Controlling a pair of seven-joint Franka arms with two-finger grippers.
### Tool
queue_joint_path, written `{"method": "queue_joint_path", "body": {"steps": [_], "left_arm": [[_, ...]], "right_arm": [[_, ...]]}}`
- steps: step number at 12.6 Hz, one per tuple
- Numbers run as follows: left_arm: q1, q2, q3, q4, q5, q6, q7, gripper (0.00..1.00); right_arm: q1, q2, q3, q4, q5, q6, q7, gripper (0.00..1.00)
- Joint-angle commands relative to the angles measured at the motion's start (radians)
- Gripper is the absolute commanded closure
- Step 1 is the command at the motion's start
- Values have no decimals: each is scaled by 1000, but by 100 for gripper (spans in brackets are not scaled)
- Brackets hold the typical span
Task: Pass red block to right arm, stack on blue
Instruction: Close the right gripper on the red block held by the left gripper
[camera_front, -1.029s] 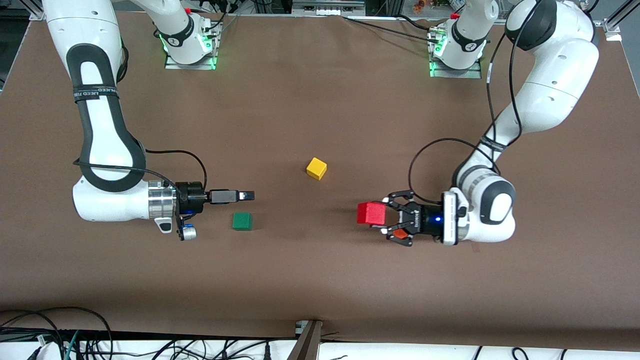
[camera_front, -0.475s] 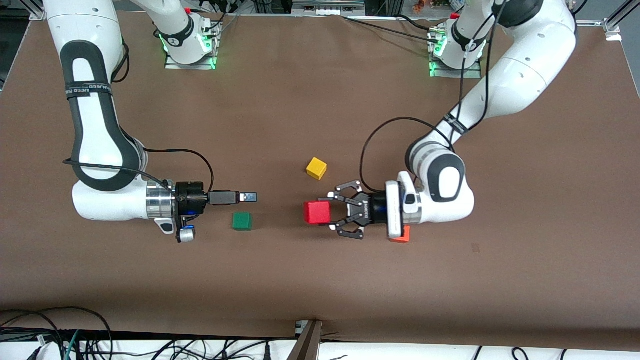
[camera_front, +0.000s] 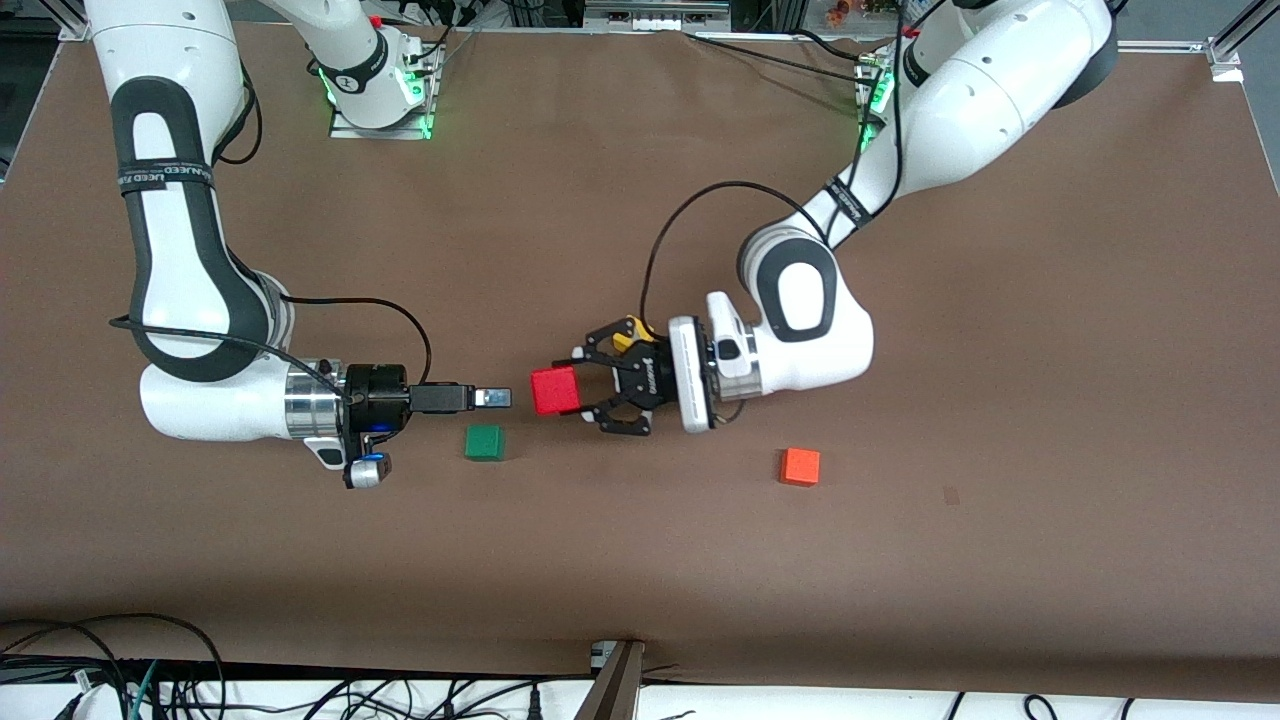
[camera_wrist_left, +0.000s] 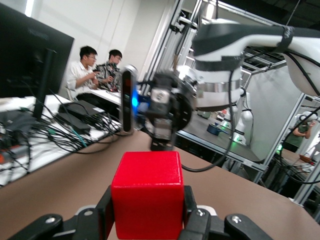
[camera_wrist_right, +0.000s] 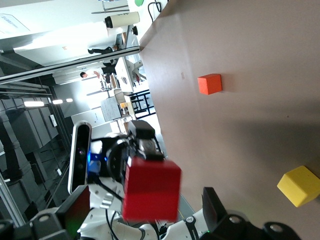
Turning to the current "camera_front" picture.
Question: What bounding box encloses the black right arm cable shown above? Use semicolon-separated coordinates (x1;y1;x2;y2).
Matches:
108;60;433;403

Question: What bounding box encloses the black cable tangle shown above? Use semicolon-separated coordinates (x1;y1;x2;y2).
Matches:
160;675;593;720

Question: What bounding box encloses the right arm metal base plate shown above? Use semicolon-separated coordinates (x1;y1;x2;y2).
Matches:
328;45;436;141

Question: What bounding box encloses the long black base cable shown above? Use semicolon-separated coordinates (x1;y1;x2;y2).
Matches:
683;30;873;89

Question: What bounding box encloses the teal cable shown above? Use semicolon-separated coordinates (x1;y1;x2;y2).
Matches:
125;660;161;720

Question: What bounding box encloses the red wooden block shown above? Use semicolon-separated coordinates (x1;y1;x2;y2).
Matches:
530;366;584;417

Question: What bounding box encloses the grey power strip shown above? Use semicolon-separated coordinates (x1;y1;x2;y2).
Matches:
585;0;733;33

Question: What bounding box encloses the grey base cable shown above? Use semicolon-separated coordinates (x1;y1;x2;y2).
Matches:
425;0;483;76

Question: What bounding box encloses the grey camera support bar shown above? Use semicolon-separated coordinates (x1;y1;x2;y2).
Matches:
573;640;647;720

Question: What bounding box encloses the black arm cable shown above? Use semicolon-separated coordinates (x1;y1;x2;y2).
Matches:
108;60;433;403
639;0;907;331

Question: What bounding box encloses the short black base cable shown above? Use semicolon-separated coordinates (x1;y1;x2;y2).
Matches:
790;28;871;63

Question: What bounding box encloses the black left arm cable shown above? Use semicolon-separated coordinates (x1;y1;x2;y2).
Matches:
639;0;907;331

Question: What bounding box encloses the brown paper table cover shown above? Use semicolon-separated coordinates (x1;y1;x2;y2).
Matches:
0;18;1280;701

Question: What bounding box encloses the colourful toy pile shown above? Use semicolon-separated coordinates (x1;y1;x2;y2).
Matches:
825;0;901;26

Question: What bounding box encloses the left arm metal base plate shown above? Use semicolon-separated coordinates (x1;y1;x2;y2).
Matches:
855;55;893;151

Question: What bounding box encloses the black looped cable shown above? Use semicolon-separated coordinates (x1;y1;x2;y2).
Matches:
0;612;229;720
0;625;131;720

